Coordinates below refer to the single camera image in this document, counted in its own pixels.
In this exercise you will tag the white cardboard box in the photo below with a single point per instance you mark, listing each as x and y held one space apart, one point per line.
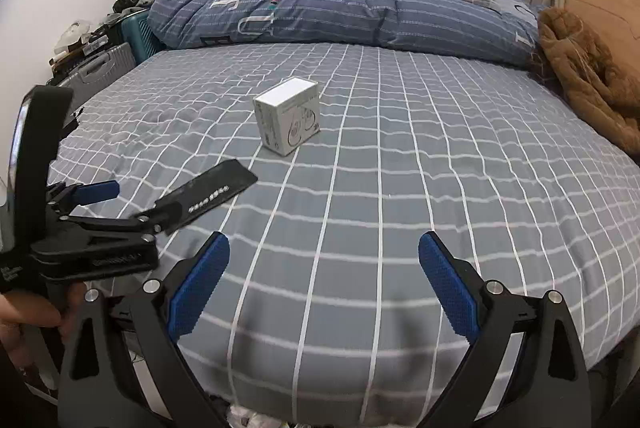
285 113

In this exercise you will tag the white round object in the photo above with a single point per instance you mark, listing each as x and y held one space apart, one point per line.
72 33

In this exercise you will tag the grey checked bed sheet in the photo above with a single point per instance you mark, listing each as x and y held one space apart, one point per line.
400 208

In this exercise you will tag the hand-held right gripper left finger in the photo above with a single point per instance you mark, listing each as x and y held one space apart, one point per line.
200 288

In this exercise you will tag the brown fleece coat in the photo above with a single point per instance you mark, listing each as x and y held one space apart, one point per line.
585 68

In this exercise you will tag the blue checked quilt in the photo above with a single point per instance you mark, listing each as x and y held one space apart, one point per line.
325 8

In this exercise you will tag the teal suitcase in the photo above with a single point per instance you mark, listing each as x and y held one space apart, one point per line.
140 33

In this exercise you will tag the person's left hand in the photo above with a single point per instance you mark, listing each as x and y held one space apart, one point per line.
30 310

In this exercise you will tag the grey suitcase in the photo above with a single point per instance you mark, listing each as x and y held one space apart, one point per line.
95 68

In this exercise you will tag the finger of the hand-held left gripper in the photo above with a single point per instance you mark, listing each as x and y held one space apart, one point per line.
100 191
125 223

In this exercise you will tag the black foil sachet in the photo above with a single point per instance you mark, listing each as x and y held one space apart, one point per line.
215 183

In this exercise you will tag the black tangled object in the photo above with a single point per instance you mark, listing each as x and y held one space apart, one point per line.
130 0

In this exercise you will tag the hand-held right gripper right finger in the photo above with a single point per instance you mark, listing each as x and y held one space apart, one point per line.
447 288

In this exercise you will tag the wooden headboard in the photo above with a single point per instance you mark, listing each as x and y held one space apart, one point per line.
605 3

